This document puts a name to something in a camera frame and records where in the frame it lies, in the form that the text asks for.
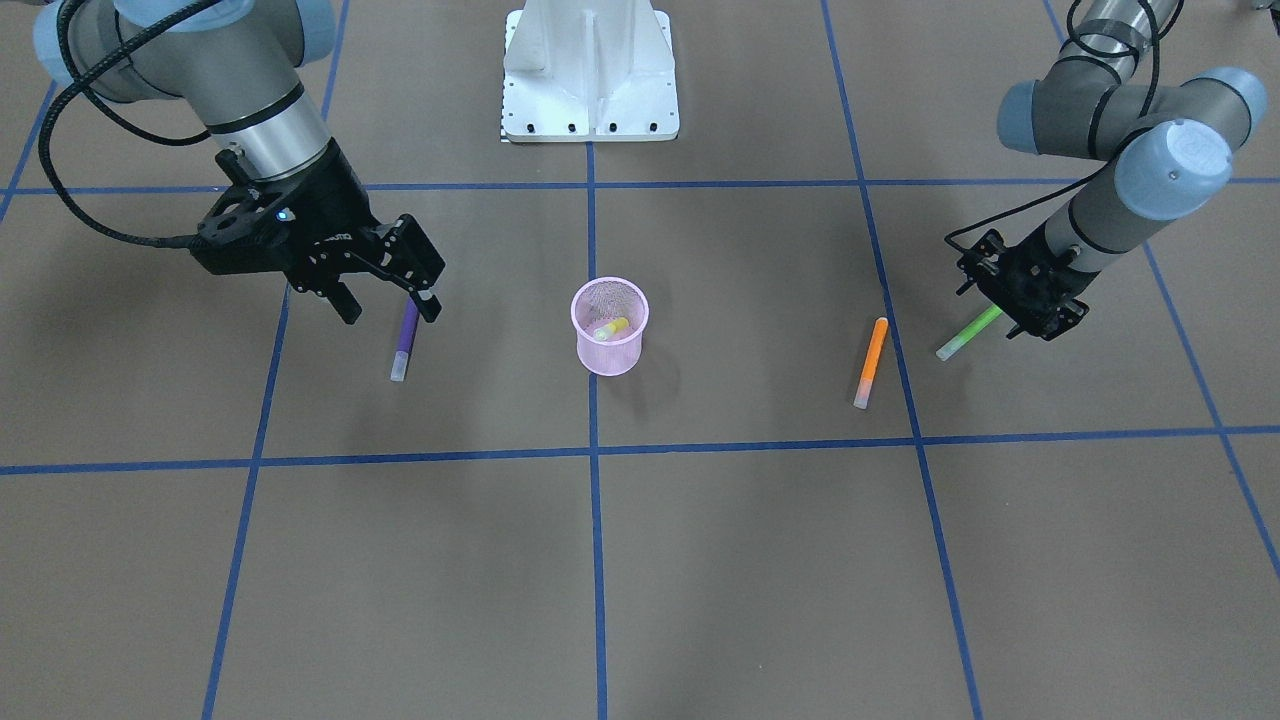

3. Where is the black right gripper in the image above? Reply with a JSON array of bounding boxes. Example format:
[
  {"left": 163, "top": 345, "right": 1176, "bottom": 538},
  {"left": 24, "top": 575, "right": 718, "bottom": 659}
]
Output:
[{"left": 191, "top": 140, "right": 445, "bottom": 325}]

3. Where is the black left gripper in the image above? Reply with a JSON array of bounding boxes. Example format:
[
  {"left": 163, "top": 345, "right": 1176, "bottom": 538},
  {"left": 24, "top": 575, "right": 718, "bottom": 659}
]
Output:
[{"left": 956, "top": 231, "right": 1089, "bottom": 341}]

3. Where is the green highlighter pen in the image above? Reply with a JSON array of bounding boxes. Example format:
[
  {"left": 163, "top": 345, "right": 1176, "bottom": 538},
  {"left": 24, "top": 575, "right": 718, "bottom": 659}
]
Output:
[{"left": 934, "top": 304, "right": 1004, "bottom": 363}]

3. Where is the yellow highlighter pen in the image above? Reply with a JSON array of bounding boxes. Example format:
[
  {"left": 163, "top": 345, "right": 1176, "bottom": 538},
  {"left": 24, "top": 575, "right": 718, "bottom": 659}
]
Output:
[{"left": 591, "top": 316, "right": 630, "bottom": 343}]

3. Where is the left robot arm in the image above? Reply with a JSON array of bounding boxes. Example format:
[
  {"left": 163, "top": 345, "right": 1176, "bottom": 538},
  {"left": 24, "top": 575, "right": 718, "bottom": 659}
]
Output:
[{"left": 957, "top": 1, "right": 1268, "bottom": 341}]

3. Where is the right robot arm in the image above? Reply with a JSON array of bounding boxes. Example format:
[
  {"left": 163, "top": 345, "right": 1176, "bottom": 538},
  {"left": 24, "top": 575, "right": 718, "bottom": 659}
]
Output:
[{"left": 32, "top": 1, "right": 445, "bottom": 324}]

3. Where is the purple highlighter pen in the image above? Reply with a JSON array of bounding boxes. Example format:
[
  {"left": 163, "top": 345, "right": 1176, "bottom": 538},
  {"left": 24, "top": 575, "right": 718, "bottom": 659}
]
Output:
[{"left": 389, "top": 299, "right": 420, "bottom": 383}]

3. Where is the orange highlighter pen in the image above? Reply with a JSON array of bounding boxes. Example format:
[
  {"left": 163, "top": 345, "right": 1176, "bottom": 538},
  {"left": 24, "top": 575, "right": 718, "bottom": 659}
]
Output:
[{"left": 852, "top": 316, "right": 890, "bottom": 410}]

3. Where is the pink mesh pen holder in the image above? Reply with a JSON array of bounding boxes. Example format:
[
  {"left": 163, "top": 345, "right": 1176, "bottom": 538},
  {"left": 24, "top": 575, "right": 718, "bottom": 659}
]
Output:
[{"left": 570, "top": 277, "right": 650, "bottom": 377}]

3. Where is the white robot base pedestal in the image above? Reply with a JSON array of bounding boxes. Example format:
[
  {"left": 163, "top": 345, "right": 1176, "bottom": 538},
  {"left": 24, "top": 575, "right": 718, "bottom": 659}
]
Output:
[{"left": 500, "top": 1, "right": 681, "bottom": 143}]

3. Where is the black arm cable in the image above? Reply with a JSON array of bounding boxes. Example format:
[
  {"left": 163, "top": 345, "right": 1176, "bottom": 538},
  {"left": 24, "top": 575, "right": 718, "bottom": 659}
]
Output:
[
  {"left": 945, "top": 0, "right": 1187, "bottom": 251},
  {"left": 37, "top": 0, "right": 227, "bottom": 249}
]

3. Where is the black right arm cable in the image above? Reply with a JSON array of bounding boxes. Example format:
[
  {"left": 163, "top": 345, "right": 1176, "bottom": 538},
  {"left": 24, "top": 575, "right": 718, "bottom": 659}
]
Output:
[{"left": 37, "top": 0, "right": 227, "bottom": 249}]

